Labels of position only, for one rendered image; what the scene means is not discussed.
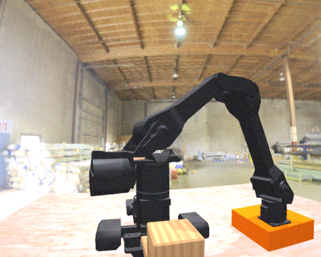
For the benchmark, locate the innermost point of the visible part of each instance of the light wooden rail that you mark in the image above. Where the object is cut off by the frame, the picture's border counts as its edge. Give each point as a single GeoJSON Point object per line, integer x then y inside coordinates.
{"type": "Point", "coordinates": [144, 245]}

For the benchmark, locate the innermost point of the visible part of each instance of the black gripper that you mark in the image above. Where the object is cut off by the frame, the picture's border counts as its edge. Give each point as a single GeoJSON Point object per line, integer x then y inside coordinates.
{"type": "Point", "coordinates": [150, 207]}

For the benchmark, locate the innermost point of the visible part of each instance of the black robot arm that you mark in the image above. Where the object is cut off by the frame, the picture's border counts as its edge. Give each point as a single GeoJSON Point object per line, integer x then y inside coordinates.
{"type": "Point", "coordinates": [114, 172]}

